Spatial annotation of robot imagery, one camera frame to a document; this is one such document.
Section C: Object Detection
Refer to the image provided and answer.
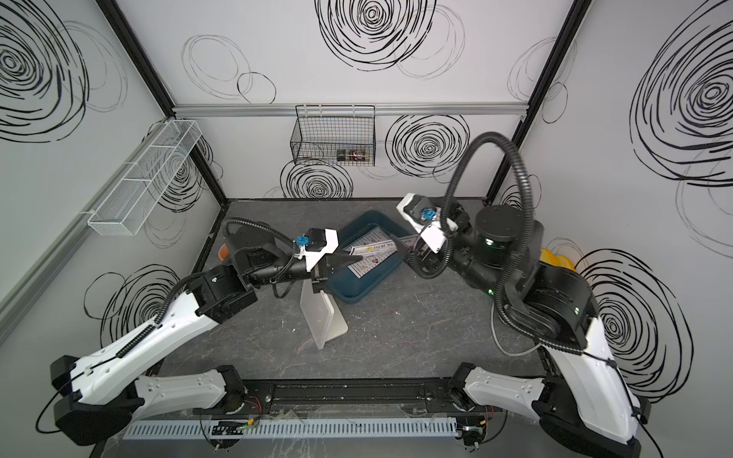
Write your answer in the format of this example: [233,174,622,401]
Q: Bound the aluminium wall rail back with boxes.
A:
[173,101,529,118]

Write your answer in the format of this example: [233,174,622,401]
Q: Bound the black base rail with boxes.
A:
[153,376,551,416]

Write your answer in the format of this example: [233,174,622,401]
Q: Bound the white menu holder stand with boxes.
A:
[300,281,349,350]

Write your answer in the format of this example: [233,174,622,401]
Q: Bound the aluminium wall rail left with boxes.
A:
[1,116,173,345]

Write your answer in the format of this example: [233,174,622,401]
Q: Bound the orange ceramic mug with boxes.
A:
[218,244,229,261]

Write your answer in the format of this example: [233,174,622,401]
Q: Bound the black wire basket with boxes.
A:
[289,114,376,167]

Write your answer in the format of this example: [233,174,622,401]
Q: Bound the black corner frame post right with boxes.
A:
[485,0,594,205]

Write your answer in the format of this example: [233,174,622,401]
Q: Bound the white slotted cable duct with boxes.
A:
[123,418,458,440]

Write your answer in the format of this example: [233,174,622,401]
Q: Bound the black corner frame post left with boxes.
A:
[95,0,228,207]

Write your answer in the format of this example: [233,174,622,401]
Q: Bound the yellow toast slice back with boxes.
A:
[540,248,576,271]

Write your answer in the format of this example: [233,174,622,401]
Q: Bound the small items in basket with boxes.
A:
[336,149,370,163]

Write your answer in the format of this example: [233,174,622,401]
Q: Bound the teal plastic tray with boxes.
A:
[328,210,417,305]

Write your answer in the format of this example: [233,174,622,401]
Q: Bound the white toaster power cable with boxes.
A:
[489,302,542,359]

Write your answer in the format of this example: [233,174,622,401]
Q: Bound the white mesh wall shelf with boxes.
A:
[87,118,202,237]

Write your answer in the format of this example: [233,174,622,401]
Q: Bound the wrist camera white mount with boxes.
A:
[294,228,339,272]
[396,193,448,254]

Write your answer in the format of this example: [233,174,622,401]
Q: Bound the black corner frame post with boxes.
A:
[95,0,228,207]
[485,0,594,205]

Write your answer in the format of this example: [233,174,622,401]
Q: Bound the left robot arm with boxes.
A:
[48,218,361,446]

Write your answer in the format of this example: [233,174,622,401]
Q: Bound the aluminium wall rail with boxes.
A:
[1,116,173,345]
[173,101,529,118]

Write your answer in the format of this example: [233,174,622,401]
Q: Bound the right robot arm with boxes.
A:
[397,132,651,457]

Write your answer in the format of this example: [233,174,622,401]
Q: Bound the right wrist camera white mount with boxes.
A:
[396,193,448,254]

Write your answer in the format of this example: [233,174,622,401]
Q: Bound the old dim sum menu sheet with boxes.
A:
[349,240,397,257]

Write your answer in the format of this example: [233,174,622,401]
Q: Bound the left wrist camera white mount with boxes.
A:
[294,228,339,272]

